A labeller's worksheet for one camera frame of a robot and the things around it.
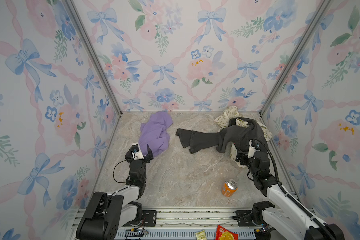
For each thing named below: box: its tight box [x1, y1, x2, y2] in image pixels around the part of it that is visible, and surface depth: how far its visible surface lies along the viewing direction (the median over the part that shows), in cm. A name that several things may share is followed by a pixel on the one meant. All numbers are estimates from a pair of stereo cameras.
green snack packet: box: [195, 229, 207, 240], surface depth 70 cm
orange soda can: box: [221, 179, 238, 198], surface depth 76 cm
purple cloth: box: [138, 111, 173, 158], surface depth 105 cm
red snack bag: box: [215, 224, 239, 240], surface depth 70 cm
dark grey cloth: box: [175, 118, 269, 154], surface depth 96 cm
